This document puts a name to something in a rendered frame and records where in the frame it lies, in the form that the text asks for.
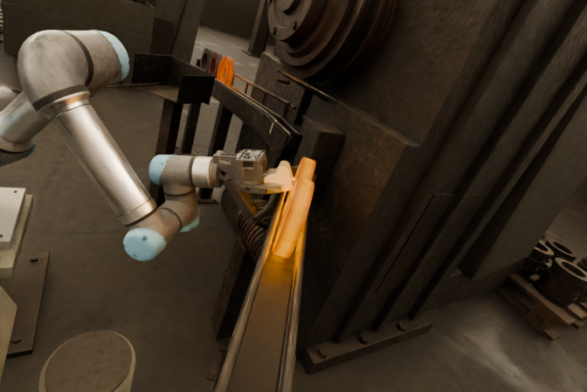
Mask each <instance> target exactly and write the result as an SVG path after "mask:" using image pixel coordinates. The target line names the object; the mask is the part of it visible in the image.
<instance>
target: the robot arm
mask: <svg viewBox="0 0 587 392"><path fill-rule="evenodd" d="M128 61H129V59H128V54H127V52H126V50H125V48H124V46H123V45H122V43H121V42H120V41H119V40H118V39H117V38H116V37H115V36H113V35H112V34H110V33H108V32H105V31H97V30H89V31H40V32H37V33H35V34H33V35H31V36H30V37H28V38H27V39H26V40H25V41H24V43H23V44H22V46H21V48H20V50H19V52H18V55H17V74H18V77H19V81H20V84H21V87H22V88H23V91H22V92H21V93H20V94H19V95H18V96H17V97H16V98H15V99H14V100H13V101H12V102H11V103H10V104H9V105H8V106H7V107H6V108H5V109H4V110H3V111H2V112H0V167H2V166H4V165H7V164H10V163H12V162H18V161H21V160H23V159H24V158H26V157H27V156H29V155H31V154H32V153H33V152H34V150H35V148H36V146H37V144H36V143H35V141H37V138H36V134H38V133H39V132H40V131H41V130H42V129H44V128H45V127H46V126H47V125H49V124H50V123H52V124H53V126H55V128H56V129H57V131H58V132H59V134H60V135H61V137H62V138H63V140H64V141H65V143H66V144H67V146H68V147H69V148H70V149H71V150H72V152H73V154H74V155H75V157H76V158H77V159H78V161H79V163H80V164H81V165H82V167H83V168H84V170H85V171H86V172H87V173H88V175H89V176H90V178H91V179H92V180H93V182H94V184H95V185H96V187H97V188H98V189H99V191H100V193H101V194H102V195H103V196H104V197H105V199H106V200H107V202H108V203H109V205H110V206H111V208H112V209H113V211H114V212H115V214H116V215H117V217H118V218H119V219H120V220H121V222H122V223H123V225H124V226H125V227H126V229H127V230H128V233H127V235H126V236H125V237H124V240H123V244H124V245H125V247H124V248H125V250H126V252H127V253H128V255H129V256H131V257H132V258H134V259H136V260H140V261H149V260H151V259H153V258H154V257H156V256H157V255H158V254H159V253H160V252H161V251H163V250H164V249H165V248H166V246H167V244H168V243H169V242H170V241H171V240H172V239H173V238H174V237H175V235H176V234H177V233H178V232H185V231H189V230H191V229H194V228H195V227H196V226H197V225H198V223H199V208H198V205H197V192H196V187H198V188H211V189H212V188H221V187H222V186H223V185H224V186H225V187H226V189H227V190H228V192H229V193H230V195H231V197H232V198H233V200H234V201H235V203H236V204H237V206H238V207H239V208H240V210H241V211H242V213H243V214H244V216H245V218H246V219H247V220H251V219H253V218H255V217H256V215H257V212H258V210H259V208H258V206H257V204H256V203H255V202H254V201H253V199H252V197H251V195H250V194H249V193H256V194H273V193H280V192H283V191H288V190H291V189H292V188H293V185H294V181H295V178H294V177H293V174H292V170H291V168H290V164H289V162H287V161H281V162H280V165H279V166H278V167H277V168H270V169H268V170H267V172H266V171H265V167H266V153H265V150H253V149H244V150H239V151H242V152H239V151H238V153H236V154H225V153H224V151H221V150H218V151H217V153H216V154H214V155H213V156H212V157H207V156H190V155H157V156H155V158H154V159H153V160H152V161H151V163H150V165H149V171H148V172H149V178H150V180H152V183H154V184H157V185H159V186H163V191H164V196H165V203H163V204H162V205H161V206H160V207H159V208H158V207H157V205H156V204H155V202H154V200H153V199H152V197H151V196H150V194H149V193H148V192H147V190H146V188H145V187H144V185H143V184H142V182H141V180H140V179H139V177H138V176H137V174H136V173H135V171H134V170H133V168H132V167H131V165H130V164H129V162H128V160H127V159H126V157H125V156H124V154H123V153H122V152H121V150H120V148H119V147H118V145H117V144H116V142H115V141H114V139H113V137H112V136H111V134H110V133H109V132H108V130H107V128H106V127H105V125H104V124H103V122H102V121H101V119H100V117H99V116H98V114H97V113H96V112H95V110H94V109H93V107H92V105H91V104H90V102H89V99H90V98H92V97H93V96H94V95H95V94H96V93H98V92H99V91H100V90H102V89H103V88H104V87H105V86H108V85H109V84H116V83H119V82H120V81H122V80H124V79H125V78H126V77H127V76H128V72H129V63H128Z"/></svg>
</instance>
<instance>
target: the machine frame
mask: <svg viewBox="0 0 587 392"><path fill-rule="evenodd" d="M279 68H280V69H281V70H282V71H284V72H286V71H285V70H284V68H283V67H282V65H281V63H280V60H279V57H278V53H277V48H276V45H275V48H274V51H273V54H271V53H267V52H262V54H261V58H260V61H259V67H258V70H257V73H256V77H255V80H254V83H253V84H255V85H257V86H260V87H262V88H264V89H265V90H267V91H268V92H270V93H273V94H275V95H277V96H279V97H281V98H282V99H283V100H286V101H288V102H290V103H291V104H293V105H294V106H296V108H295V109H292V108H291V107H290V106H289V105H287V110H286V112H285V116H284V119H285V120H286V121H287V122H288V123H289V124H290V125H291V126H292V127H294V128H295V129H296V130H297V131H298V132H299V133H300V134H304V133H305V130H306V127H307V124H308V121H307V120H306V119H305V120H304V121H303V124H302V125H301V123H302V121H301V116H302V115H304V113H305V112H306V111H307V114H306V116H307V117H309V118H310V119H311V120H312V121H315V122H320V123H325V124H330V125H333V126H334V127H336V128H337V129H339V130H340V131H341V132H343V133H344V138H343V141H342V144H341V146H340V148H339V151H338V153H337V155H336V158H335V160H334V163H333V165H332V167H331V169H330V171H329V174H328V177H327V180H326V181H325V183H324V186H323V188H322V191H321V193H320V196H319V197H318V198H312V201H311V204H310V207H309V212H308V221H307V239H306V244H307V247H306V251H305V258H304V267H303V277H302V287H301V296H300V314H299V324H298V333H297V342H296V352H295V356H296V361H297V360H300V361H301V363H302V365H303V367H304V369H305V370H306V372H307V374H308V375H311V374H313V373H316V372H319V371H321V370H323V369H326V368H331V367H333V366H335V365H338V364H341V363H344V362H345V361H350V360H353V359H355V358H357V357H360V356H363V355H366V354H369V353H372V352H375V351H377V350H379V349H382V348H385V347H389V346H391V345H394V344H397V343H399V342H402V341H404V340H408V339H411V338H414V337H416V336H419V335H421V334H426V333H428V331H429V330H430V329H431V327H432V326H433V324H434V323H433V321H432V320H431V319H430V318H429V317H428V316H427V314H426V313H425V311H426V309H427V308H428V306H429V305H430V304H431V303H432V301H433V300H434V298H435V297H436V296H437V294H438V293H439V291H440V290H441V288H442V287H443V285H444V284H445V282H446V281H447V280H448V279H449V278H450V276H451V275H452V273H453V271H454V270H455V269H456V267H457V266H458V264H459V263H460V261H461V260H462V258H463V257H464V256H465V255H466V253H467V252H468V250H469V249H470V248H471V246H472V245H473V243H474V242H475V240H476V239H477V237H478V236H479V235H480V233H481V232H482V231H483V229H484V228H485V227H486V225H487V223H488V222H489V221H490V219H491V218H492V216H493V215H494V213H495V212H496V210H497V209H498V208H499V207H500V206H501V204H502V202H503V201H504V200H505V198H506V197H507V195H508V194H509V192H510V191H511V189H512V188H513V187H514V186H515V184H516V183H517V181H518V180H519V179H520V177H521V175H522V174H523V173H524V171H525V170H526V168H527V167H528V165H529V164H530V163H531V161H532V160H533V159H534V157H535V155H536V154H537V153H538V151H539V150H540V148H541V147H542V145H543V144H544V142H545V141H546V140H547V139H548V138H549V136H550V134H551V133H552V132H553V130H554V129H555V127H556V125H557V124H558V123H559V121H560V120H561V118H562V117H563V116H564V115H565V113H566V112H567V111H568V109H569V108H570V106H571V104H572V103H573V102H574V100H575V99H576V97H577V96H578V94H579V93H580V92H581V91H582V90H583V88H584V86H585V85H586V83H587V0H397V7H396V11H395V14H394V17H393V19H392V22H391V25H390V28H389V30H388V32H387V34H386V36H385V38H384V40H383V42H382V43H381V45H380V46H379V48H378V49H377V51H376V52H375V54H374V55H373V56H372V57H371V58H370V60H369V61H368V62H367V63H366V64H365V65H364V66H362V67H361V68H360V69H358V70H357V71H356V72H353V73H351V74H350V75H347V76H344V77H336V78H334V79H331V80H330V81H327V82H322V83H315V82H311V81H308V80H306V79H300V80H302V81H304V82H306V83H307V84H309V85H310V86H313V87H315V88H317V89H319V90H320V91H322V92H324V93H326V94H328V95H330V96H332V97H333V98H335V99H337V102H334V101H332V100H330V99H328V98H327V97H325V96H323V95H322V96H323V97H325V98H326V99H328V102H326V101H325V100H323V99H321V98H319V97H318V96H316V95H315V94H313V93H311V92H309V91H308V90H307V89H305V88H304V87H302V86H300V85H298V84H297V83H295V82H294V81H292V80H290V79H289V78H288V77H286V76H284V75H283V74H281V73H278V72H277V70H278V69H279ZM277 78H278V79H283V80H286V81H289V82H290V84H289V85H287V84H284V83H280V82H278V81H276V79H277ZM307 108H308V110H307Z"/></svg>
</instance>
